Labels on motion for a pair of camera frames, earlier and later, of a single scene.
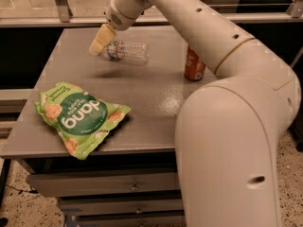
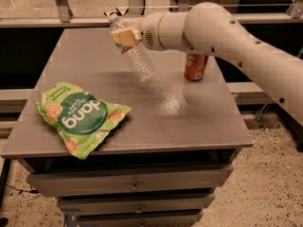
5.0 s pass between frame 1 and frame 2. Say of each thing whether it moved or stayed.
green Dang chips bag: stayed
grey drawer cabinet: stayed
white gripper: moved
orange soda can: stayed
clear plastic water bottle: moved
